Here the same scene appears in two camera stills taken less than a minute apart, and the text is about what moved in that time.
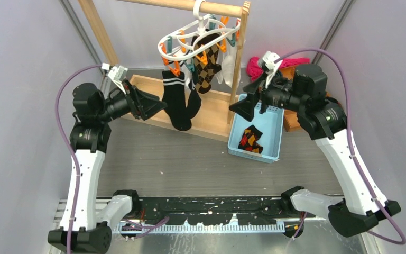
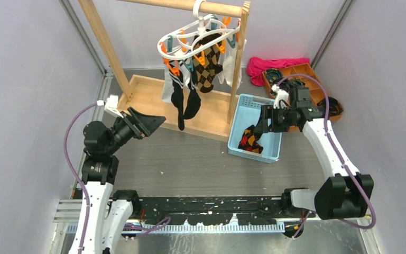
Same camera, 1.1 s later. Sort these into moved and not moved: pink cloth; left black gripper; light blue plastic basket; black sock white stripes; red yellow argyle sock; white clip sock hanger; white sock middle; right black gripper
Moved: right black gripper; left black gripper
Not moved: white clip sock hanger; black sock white stripes; light blue plastic basket; red yellow argyle sock; pink cloth; white sock middle
